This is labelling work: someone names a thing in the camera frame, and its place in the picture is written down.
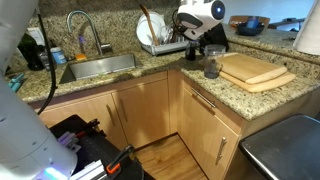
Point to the narrow wooden sink cabinet door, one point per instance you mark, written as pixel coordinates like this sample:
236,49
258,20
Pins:
143,113

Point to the grey dish drying rack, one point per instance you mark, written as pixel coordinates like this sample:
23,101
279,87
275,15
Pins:
166,49

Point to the stainless steel sink basin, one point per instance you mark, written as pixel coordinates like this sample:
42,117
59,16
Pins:
100,66

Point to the wide wooden sink cabinet door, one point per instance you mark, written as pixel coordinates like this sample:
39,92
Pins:
83,116

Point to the clear plastic container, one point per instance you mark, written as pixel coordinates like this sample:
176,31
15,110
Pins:
167,34

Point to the glass jar with lid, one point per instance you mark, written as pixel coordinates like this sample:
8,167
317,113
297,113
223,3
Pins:
212,63

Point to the white dinner plate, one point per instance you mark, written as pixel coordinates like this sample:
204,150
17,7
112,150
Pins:
145,31

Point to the wooden cabinet door under drawer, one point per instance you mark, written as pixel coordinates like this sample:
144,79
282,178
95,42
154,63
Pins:
200,136

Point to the tall wooden spoon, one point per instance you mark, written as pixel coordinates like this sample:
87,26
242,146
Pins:
150,25

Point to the wooden cabinet drawer front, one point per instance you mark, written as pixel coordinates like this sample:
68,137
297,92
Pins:
223,111

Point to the orange black bar clamp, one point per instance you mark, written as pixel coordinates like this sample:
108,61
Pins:
118,161

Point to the red black bar clamp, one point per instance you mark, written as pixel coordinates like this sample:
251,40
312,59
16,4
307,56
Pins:
86,130

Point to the orange sponge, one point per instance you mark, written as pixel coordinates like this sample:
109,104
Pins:
81,57

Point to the stainless steel faucet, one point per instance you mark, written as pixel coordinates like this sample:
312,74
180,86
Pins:
95,33

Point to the black robot cart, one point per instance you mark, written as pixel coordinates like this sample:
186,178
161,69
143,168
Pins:
96,150

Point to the small wooden cutting board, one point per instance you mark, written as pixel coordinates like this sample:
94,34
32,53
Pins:
250,68

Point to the purple blocks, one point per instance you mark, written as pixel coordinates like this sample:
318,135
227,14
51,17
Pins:
68,140

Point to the wooden tray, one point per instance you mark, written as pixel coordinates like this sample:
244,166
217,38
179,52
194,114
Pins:
238,19

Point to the large wooden cutting board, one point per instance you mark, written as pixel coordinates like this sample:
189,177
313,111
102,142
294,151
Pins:
266,86

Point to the white aluminium bars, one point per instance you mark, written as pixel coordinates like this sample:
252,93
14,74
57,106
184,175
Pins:
90,170

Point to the small blue label bottle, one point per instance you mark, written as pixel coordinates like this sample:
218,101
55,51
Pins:
58,56

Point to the dark blue bowl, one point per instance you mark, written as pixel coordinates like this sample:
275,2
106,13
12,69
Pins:
250,30

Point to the blue cup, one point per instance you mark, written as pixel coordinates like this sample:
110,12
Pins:
253,22

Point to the dark green glass bottle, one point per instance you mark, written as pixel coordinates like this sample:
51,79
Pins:
28,53

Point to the stainless steel trash can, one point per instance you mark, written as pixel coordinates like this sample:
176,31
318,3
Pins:
286,150

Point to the white paper towel roll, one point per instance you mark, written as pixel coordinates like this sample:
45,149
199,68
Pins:
308,30

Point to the white wall outlet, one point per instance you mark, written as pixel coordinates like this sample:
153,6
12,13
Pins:
36,35

